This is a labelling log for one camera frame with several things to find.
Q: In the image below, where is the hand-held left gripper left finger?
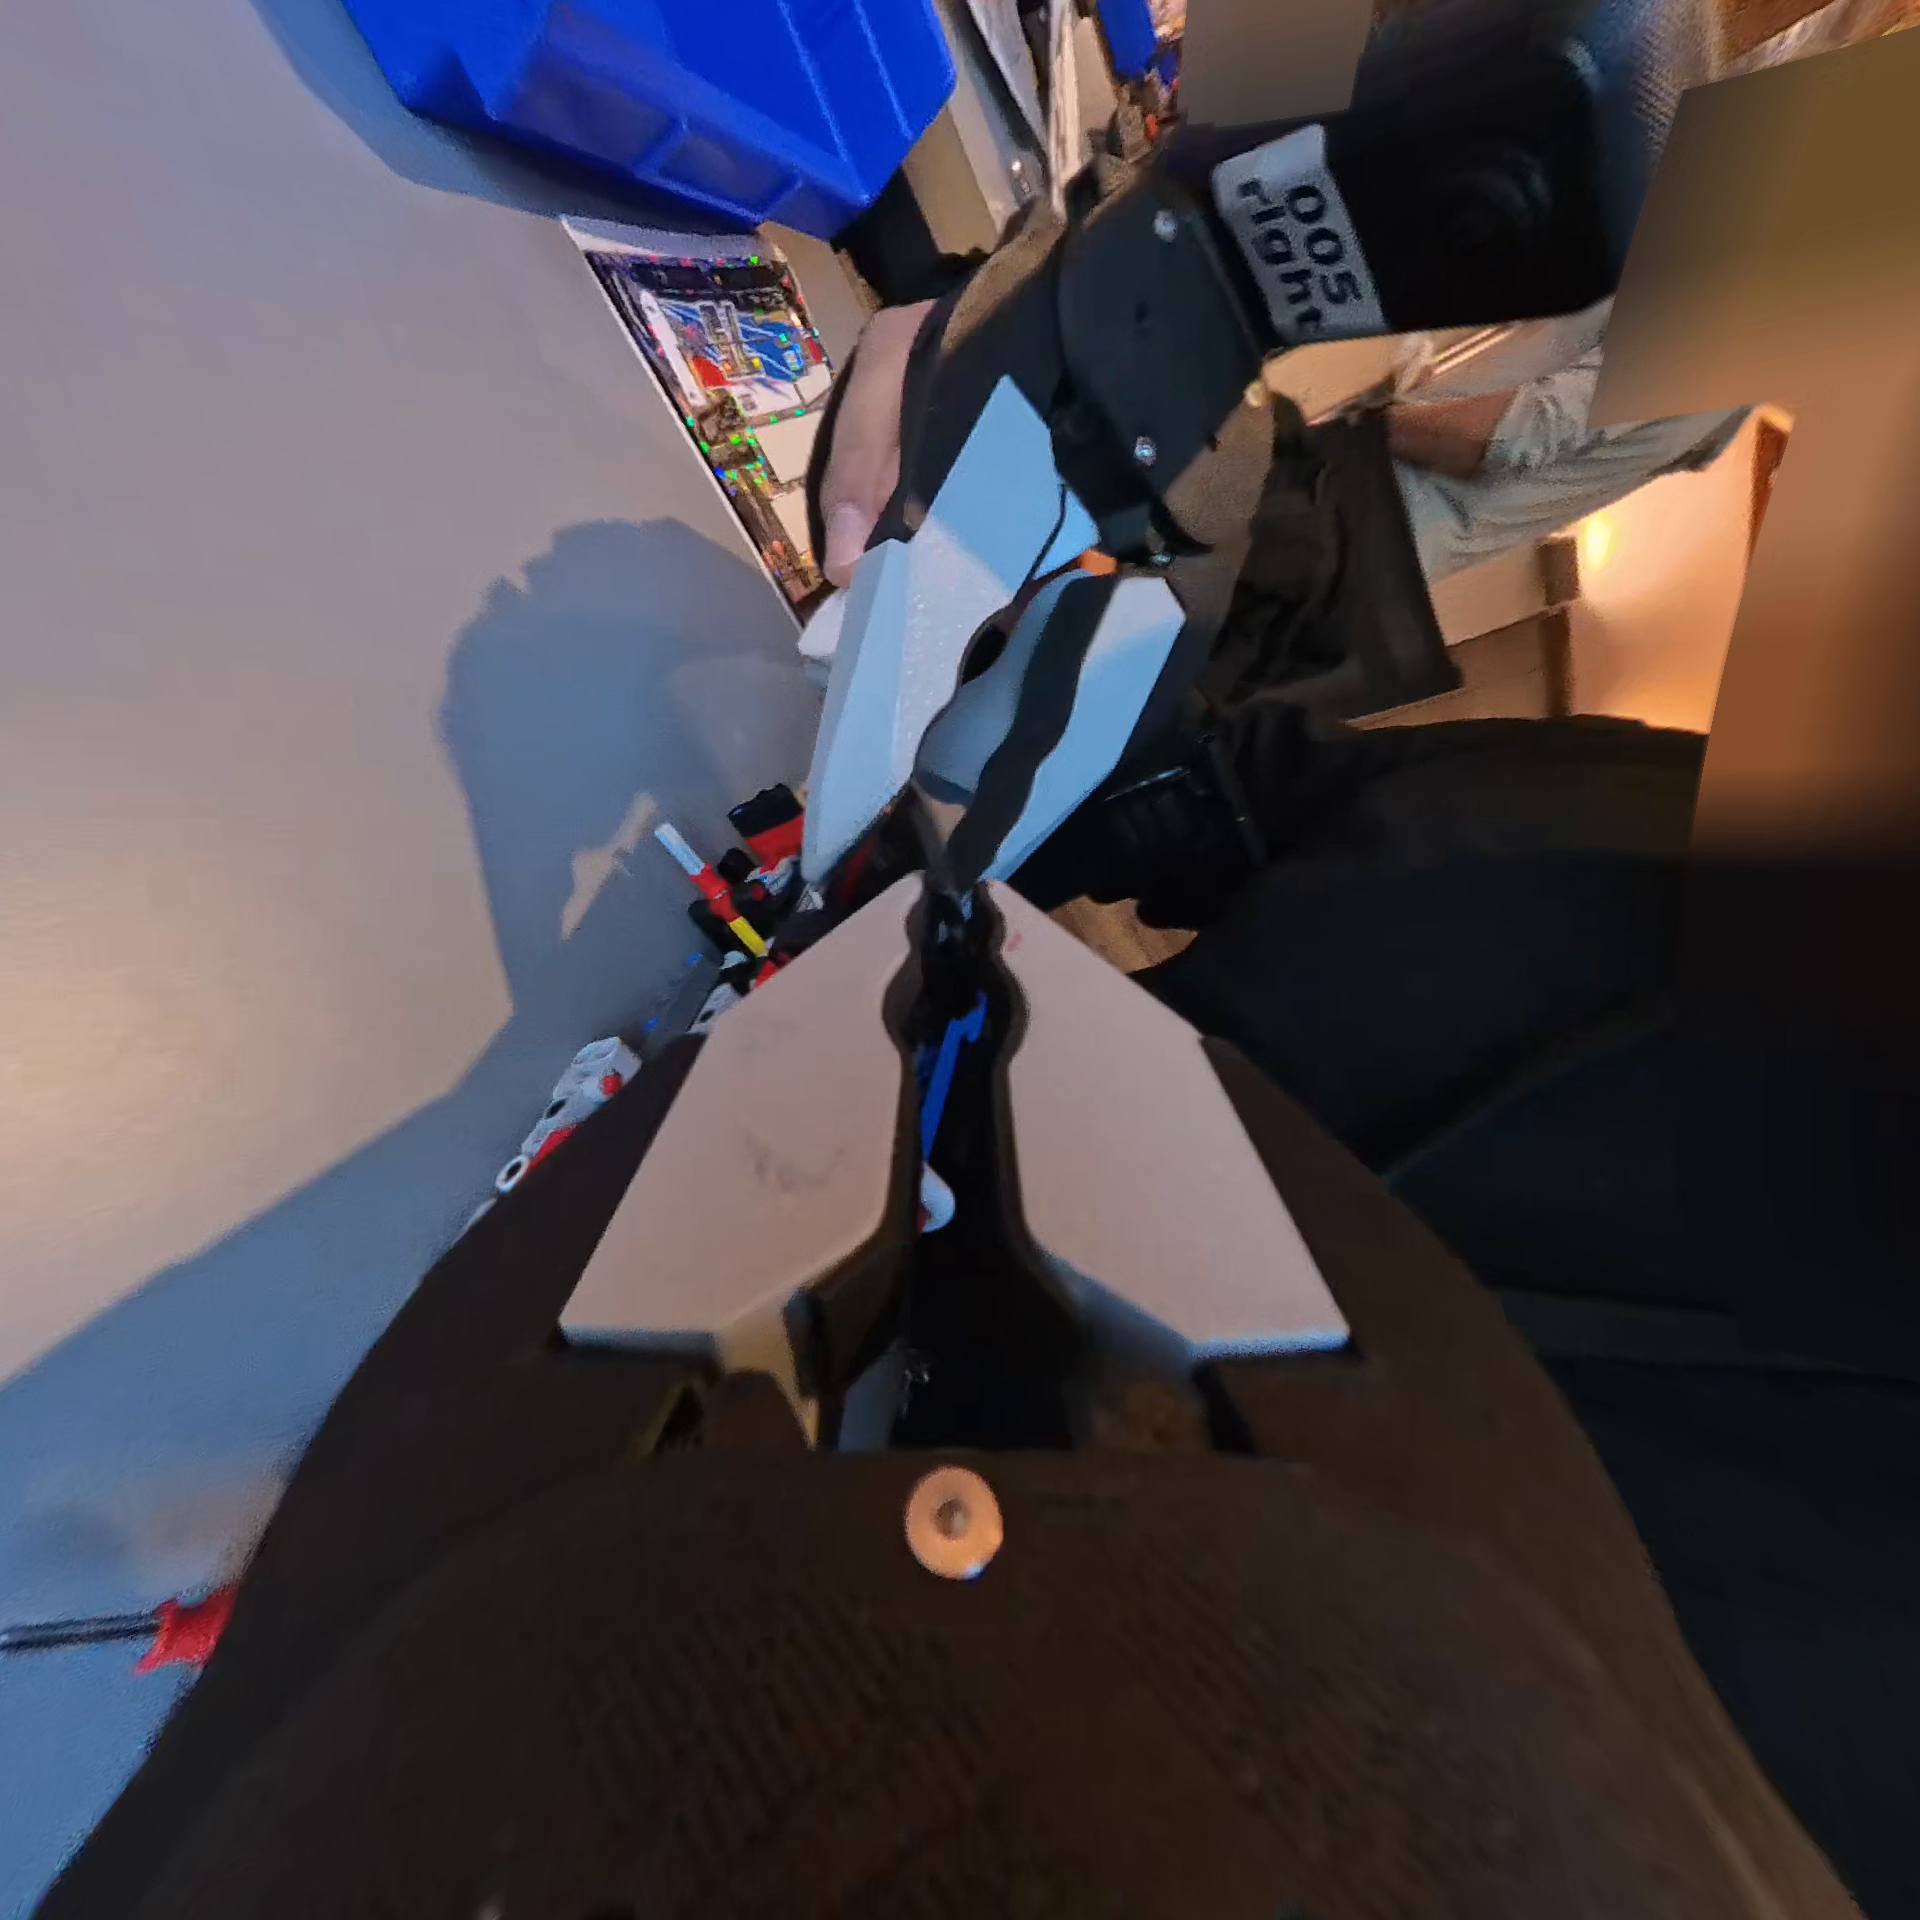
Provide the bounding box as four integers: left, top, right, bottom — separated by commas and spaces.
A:
558, 874, 927, 1450

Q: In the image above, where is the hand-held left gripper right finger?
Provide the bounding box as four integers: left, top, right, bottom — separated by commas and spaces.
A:
983, 886, 1355, 1365

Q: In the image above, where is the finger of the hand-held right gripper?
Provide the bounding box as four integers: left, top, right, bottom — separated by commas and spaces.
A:
800, 376, 1107, 888
956, 567, 1189, 888

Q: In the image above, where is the toy brick car model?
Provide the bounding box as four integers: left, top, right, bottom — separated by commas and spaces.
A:
0, 780, 995, 1678

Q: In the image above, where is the person's right hand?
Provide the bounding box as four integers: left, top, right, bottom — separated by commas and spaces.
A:
807, 300, 939, 590

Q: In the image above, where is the black mesh office chair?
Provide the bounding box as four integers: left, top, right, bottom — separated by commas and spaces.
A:
1201, 405, 1464, 730

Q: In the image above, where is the holographic sticker sheet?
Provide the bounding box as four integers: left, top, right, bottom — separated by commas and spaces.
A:
567, 219, 840, 623

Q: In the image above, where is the blue plastic bin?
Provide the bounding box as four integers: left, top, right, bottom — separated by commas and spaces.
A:
342, 0, 960, 243

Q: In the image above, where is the wall lamp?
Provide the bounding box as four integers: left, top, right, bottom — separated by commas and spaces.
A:
1544, 502, 1627, 602

